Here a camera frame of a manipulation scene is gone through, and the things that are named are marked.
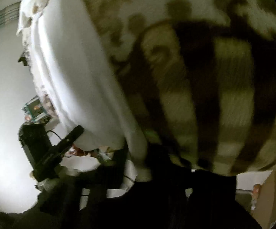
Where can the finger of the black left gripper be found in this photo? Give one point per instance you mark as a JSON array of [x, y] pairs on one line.
[[66, 143]]

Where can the white t-shirt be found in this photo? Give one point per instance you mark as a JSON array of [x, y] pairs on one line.
[[69, 64]]

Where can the green storage rack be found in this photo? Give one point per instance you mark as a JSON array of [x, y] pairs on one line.
[[34, 111]]

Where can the floral bed blanket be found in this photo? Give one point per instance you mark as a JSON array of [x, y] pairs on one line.
[[199, 75]]

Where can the cardboard box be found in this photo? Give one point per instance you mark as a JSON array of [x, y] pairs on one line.
[[265, 211]]

